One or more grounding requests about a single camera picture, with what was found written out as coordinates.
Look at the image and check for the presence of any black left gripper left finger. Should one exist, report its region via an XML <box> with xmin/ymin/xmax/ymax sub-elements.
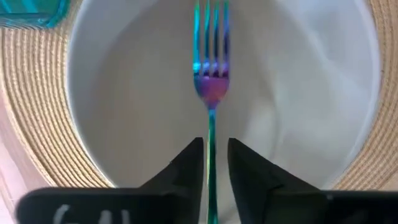
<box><xmin>139</xmin><ymin>137</ymin><xmax>205</xmax><ymax>224</ymax></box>

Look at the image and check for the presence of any round woven yellow placemat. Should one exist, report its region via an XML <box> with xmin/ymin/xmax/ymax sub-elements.
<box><xmin>0</xmin><ymin>0</ymin><xmax>398</xmax><ymax>192</ymax></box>

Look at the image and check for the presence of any white bowl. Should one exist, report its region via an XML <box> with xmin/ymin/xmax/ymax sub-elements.
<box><xmin>65</xmin><ymin>0</ymin><xmax>382</xmax><ymax>224</ymax></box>

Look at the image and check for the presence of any iridescent teal purple fork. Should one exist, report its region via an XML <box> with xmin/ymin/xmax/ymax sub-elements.
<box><xmin>192</xmin><ymin>0</ymin><xmax>231</xmax><ymax>224</ymax></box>

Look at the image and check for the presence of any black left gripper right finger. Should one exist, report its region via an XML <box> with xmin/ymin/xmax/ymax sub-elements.
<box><xmin>227</xmin><ymin>138</ymin><xmax>324</xmax><ymax>224</ymax></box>

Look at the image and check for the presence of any teal glass tumbler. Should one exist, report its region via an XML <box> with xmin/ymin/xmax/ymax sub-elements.
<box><xmin>0</xmin><ymin>0</ymin><xmax>72</xmax><ymax>30</ymax></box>

